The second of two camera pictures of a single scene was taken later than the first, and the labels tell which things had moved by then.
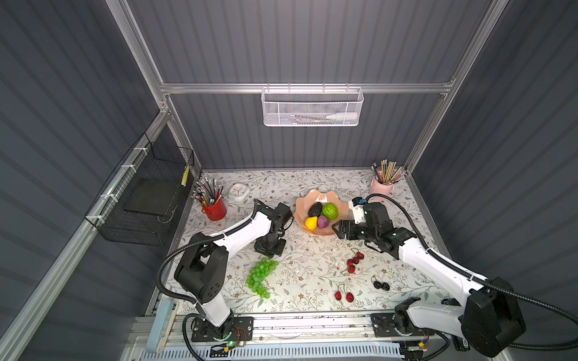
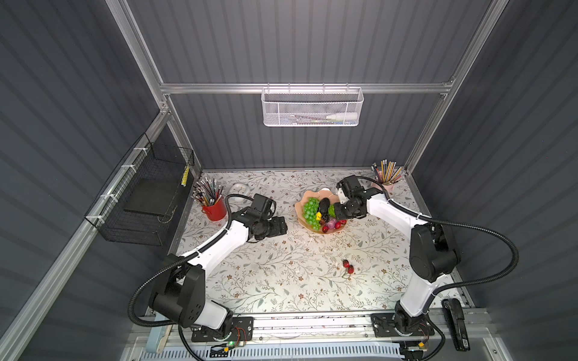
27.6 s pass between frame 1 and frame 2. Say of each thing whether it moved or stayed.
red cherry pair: moved
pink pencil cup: stayed
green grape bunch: moved
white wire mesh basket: stayed
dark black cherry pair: moved
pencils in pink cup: stayed
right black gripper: moved
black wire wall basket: stayed
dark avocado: moved
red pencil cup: stayed
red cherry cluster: moved
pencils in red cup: stayed
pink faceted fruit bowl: stayed
